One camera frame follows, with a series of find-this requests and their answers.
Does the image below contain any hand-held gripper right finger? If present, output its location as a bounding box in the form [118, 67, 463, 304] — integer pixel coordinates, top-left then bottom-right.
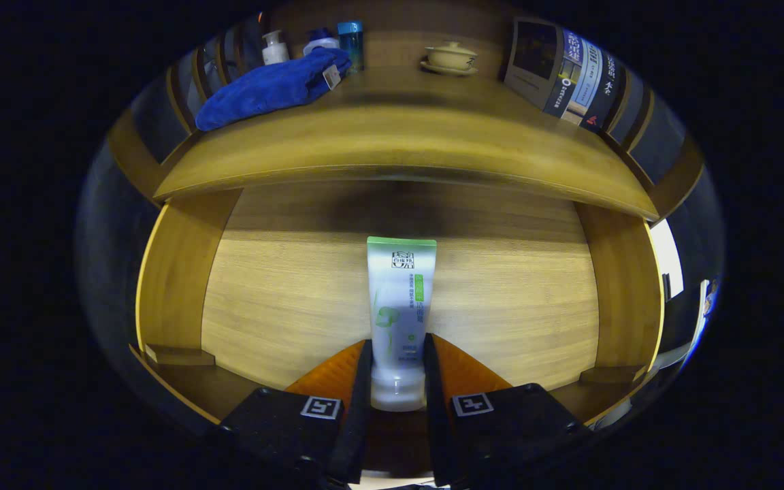
[423, 333, 587, 487]

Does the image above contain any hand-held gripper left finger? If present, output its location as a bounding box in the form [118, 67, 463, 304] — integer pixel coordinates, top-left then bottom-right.
[218, 339, 374, 487]

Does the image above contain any white green cream tube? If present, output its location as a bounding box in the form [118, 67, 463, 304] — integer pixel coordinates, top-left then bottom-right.
[367, 236, 438, 413]

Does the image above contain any wooden drawer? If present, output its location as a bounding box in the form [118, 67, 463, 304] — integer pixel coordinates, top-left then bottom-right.
[130, 180, 668, 477]

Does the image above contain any wooden countertop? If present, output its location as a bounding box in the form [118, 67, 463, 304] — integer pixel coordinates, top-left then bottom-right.
[154, 65, 659, 222]

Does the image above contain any wooden cabinet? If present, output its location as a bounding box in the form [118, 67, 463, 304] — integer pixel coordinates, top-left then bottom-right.
[106, 0, 706, 225]

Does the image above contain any blue folded towel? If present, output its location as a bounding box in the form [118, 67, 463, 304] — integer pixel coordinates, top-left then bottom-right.
[195, 48, 352, 132]

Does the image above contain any beige lidded tea cup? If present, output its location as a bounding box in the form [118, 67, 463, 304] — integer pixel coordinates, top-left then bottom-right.
[421, 41, 480, 77]

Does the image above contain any teal slim bottle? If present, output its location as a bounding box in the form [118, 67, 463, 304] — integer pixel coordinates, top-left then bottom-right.
[337, 20, 365, 74]

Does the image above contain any black book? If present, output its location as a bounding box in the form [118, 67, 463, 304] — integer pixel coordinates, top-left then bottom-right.
[579, 51, 625, 134]

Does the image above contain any light blue spine book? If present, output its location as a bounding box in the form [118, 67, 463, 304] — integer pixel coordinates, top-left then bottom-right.
[561, 37, 602, 127]

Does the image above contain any white pump bottle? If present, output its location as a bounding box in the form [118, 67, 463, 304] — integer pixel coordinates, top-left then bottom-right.
[261, 30, 291, 66]

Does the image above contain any white bottle blue cap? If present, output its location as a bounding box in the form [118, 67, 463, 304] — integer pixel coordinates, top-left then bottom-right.
[303, 29, 340, 56]

